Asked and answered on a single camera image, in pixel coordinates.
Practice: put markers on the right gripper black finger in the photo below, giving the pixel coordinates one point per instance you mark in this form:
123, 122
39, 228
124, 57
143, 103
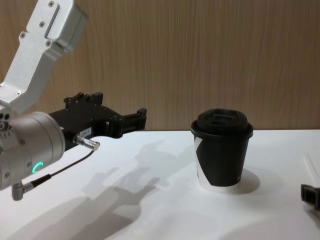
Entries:
311, 193

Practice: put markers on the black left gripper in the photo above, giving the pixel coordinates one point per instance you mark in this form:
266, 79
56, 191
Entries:
80, 120

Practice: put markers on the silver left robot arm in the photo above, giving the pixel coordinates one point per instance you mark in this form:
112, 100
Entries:
37, 140

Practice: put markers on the black plastic cup lid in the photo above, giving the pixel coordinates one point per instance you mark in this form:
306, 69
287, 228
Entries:
221, 122

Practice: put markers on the black and white paper cup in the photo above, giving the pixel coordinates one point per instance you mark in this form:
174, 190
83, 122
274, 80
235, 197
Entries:
222, 162

